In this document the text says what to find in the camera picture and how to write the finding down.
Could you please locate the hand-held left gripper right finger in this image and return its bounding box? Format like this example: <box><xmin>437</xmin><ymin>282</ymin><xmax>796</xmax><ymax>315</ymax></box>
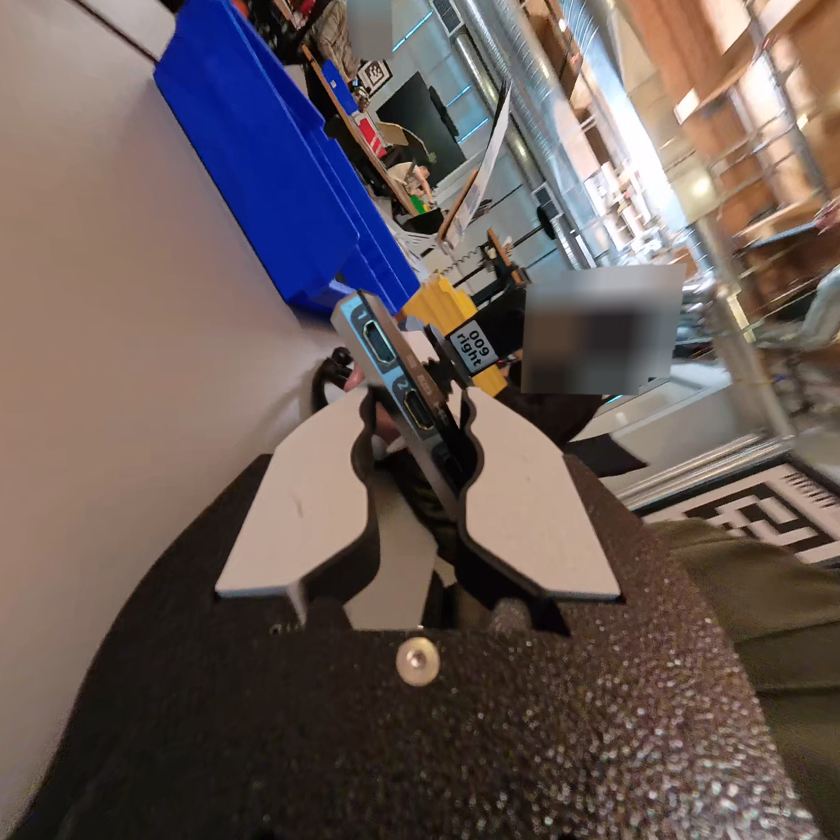
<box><xmin>457</xmin><ymin>390</ymin><xmax>622</xmax><ymax>611</ymax></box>

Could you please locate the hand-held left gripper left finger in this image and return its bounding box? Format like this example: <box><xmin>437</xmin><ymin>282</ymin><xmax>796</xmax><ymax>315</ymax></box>
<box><xmin>215</xmin><ymin>386</ymin><xmax>383</xmax><ymax>627</ymax></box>

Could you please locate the black braided cable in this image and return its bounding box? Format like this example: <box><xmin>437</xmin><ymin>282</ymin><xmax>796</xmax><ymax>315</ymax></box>
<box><xmin>311</xmin><ymin>346</ymin><xmax>368</xmax><ymax>427</ymax></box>

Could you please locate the grey metal adapter hub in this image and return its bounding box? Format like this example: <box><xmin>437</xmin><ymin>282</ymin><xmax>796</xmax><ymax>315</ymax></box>
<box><xmin>330</xmin><ymin>290</ymin><xmax>476</xmax><ymax>509</ymax></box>

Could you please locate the white perforated crate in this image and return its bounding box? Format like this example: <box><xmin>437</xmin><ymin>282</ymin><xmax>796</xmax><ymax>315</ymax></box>
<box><xmin>392</xmin><ymin>209</ymin><xmax>448</xmax><ymax>265</ymax></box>

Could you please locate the small blue plastic bin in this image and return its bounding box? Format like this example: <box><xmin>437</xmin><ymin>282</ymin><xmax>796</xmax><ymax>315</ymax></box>
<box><xmin>315</xmin><ymin>118</ymin><xmax>421</xmax><ymax>316</ymax></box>

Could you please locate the white board on stand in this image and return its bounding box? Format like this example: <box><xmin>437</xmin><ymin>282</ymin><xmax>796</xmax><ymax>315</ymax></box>
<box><xmin>436</xmin><ymin>80</ymin><xmax>514</xmax><ymax>245</ymax></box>

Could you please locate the open cardboard box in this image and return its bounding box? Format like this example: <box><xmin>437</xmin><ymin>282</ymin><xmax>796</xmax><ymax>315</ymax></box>
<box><xmin>377</xmin><ymin>120</ymin><xmax>431</xmax><ymax>173</ymax></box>

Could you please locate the black monitor screen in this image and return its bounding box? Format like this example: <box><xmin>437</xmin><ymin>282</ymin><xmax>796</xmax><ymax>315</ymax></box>
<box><xmin>375</xmin><ymin>71</ymin><xmax>468</xmax><ymax>193</ymax></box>

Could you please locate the black white patterned mat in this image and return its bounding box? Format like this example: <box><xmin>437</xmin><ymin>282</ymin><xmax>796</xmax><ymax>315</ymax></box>
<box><xmin>630</xmin><ymin>459</ymin><xmax>840</xmax><ymax>571</ymax></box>

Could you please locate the red box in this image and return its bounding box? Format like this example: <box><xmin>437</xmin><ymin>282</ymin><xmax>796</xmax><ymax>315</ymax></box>
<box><xmin>353</xmin><ymin>110</ymin><xmax>387</xmax><ymax>160</ymax></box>

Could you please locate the person's olive green hoodie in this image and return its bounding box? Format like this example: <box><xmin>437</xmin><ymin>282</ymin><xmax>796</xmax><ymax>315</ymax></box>
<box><xmin>650</xmin><ymin>517</ymin><xmax>840</xmax><ymax>840</ymax></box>

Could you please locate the large blue plastic bin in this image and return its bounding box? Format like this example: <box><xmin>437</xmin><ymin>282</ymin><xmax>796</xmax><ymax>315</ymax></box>
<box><xmin>153</xmin><ymin>0</ymin><xmax>363</xmax><ymax>312</ymax></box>

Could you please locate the silver metal duct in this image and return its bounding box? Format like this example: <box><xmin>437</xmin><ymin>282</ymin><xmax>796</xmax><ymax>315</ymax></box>
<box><xmin>453</xmin><ymin>0</ymin><xmax>621</xmax><ymax>270</ymax></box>

